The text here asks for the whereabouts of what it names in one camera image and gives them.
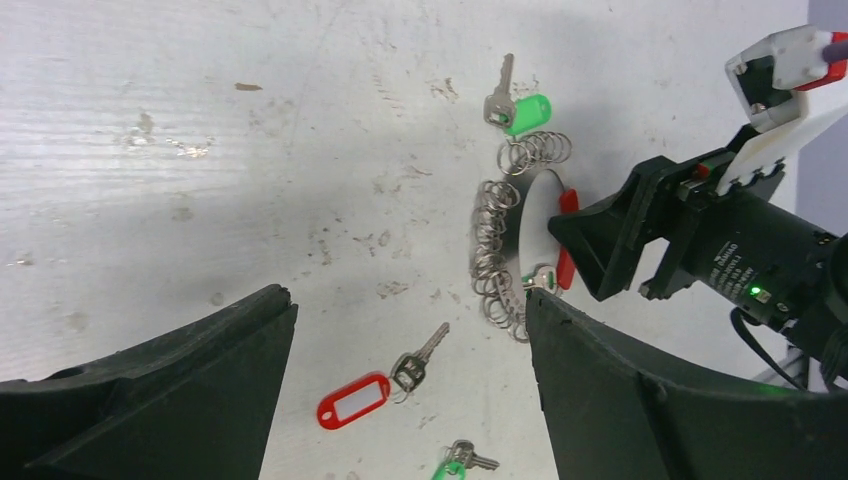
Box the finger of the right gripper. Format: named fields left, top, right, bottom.
left=548, top=156, right=683, bottom=302

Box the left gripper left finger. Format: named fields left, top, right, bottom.
left=1, top=284, right=298, bottom=479

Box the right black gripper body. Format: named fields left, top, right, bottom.
left=640, top=150, right=847, bottom=332

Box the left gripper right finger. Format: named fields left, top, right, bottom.
left=526, top=291, right=847, bottom=479

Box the metal keyring with red handle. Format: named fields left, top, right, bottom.
left=469, top=130, right=579, bottom=344

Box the key with green tag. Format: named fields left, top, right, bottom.
left=431, top=439, right=500, bottom=480
left=483, top=53, right=553, bottom=136

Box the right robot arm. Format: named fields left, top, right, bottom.
left=548, top=148, right=847, bottom=378

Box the key with red tag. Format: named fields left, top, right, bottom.
left=315, top=322, right=450, bottom=431

